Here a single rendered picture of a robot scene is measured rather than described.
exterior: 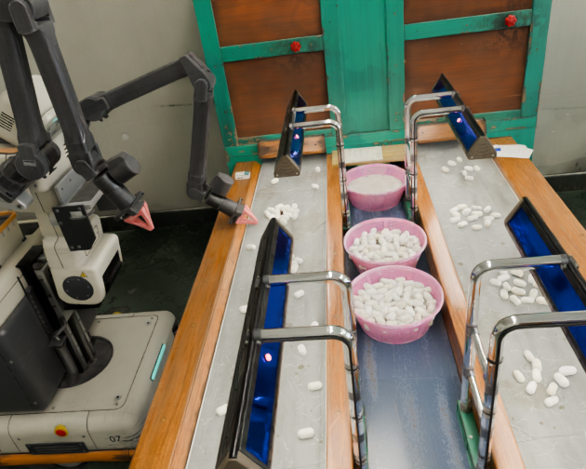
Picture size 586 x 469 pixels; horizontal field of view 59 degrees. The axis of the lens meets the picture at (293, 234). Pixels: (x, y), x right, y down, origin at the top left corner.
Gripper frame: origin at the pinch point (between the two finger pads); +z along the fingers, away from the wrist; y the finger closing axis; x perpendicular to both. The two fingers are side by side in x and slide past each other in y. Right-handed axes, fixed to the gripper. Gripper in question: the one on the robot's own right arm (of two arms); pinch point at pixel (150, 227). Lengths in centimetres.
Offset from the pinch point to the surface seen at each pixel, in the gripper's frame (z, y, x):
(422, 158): 64, 82, -69
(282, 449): 40, -55, -22
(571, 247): 75, 7, -97
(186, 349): 25.5, -25.8, 0.9
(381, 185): 55, 62, -51
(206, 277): 25.4, 5.4, 1.2
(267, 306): 9, -50, -40
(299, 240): 40, 26, -23
